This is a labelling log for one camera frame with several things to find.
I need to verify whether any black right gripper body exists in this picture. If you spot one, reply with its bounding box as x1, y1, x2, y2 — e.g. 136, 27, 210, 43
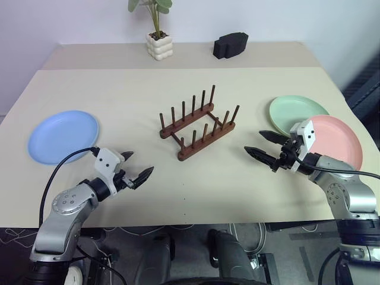
270, 138, 300, 173

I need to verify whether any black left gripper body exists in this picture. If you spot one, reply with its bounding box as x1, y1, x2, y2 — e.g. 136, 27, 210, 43
112, 168, 137, 192

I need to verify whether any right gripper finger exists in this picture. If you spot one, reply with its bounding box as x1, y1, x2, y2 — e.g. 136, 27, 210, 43
259, 129, 289, 145
243, 145, 278, 167

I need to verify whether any light green plate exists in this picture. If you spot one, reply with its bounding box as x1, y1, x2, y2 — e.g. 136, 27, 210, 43
269, 94, 330, 138

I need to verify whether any pink red plate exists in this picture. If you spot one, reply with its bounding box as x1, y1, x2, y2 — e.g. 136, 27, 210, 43
305, 115, 363, 172

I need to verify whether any light blue plate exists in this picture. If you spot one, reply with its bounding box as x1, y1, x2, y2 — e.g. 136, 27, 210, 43
27, 110, 100, 166

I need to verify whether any wooden dish rack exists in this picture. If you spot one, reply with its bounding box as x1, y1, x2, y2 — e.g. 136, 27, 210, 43
159, 84, 240, 162

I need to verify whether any black foam block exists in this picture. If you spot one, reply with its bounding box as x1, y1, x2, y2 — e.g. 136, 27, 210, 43
213, 32, 249, 61

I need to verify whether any dark rounded shape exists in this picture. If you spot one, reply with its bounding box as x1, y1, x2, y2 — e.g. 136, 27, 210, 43
207, 228, 256, 283

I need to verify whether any ribbed striped object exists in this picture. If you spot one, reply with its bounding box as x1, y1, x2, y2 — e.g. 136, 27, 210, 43
341, 56, 380, 119

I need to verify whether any white round wheel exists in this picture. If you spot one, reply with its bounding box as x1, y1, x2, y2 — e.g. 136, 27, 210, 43
64, 265, 84, 285

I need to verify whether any black metal base bar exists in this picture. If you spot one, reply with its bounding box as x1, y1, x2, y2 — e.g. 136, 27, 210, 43
255, 252, 283, 285

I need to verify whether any white bubbly plant pot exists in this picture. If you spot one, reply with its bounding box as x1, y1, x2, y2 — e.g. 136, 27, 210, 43
145, 31, 174, 62

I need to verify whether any green leafy plant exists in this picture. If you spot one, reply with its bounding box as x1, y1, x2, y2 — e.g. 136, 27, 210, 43
128, 0, 173, 39

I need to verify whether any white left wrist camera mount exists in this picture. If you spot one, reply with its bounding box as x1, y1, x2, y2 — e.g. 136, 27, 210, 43
94, 148, 125, 197

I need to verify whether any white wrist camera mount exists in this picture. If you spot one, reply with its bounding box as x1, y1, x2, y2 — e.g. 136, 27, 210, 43
289, 119, 315, 173
94, 148, 125, 197

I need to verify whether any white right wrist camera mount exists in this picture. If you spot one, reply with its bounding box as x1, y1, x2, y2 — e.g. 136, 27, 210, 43
289, 119, 315, 173

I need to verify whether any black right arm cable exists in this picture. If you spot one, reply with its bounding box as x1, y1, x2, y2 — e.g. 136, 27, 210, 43
295, 157, 380, 179

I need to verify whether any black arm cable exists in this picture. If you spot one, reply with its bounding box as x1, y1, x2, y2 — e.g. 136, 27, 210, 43
38, 147, 100, 231
295, 157, 380, 179

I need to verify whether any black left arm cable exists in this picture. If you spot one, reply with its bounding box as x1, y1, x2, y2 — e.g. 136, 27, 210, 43
38, 147, 100, 231

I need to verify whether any white cable loop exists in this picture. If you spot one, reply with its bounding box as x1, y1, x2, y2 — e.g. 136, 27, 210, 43
228, 222, 267, 253

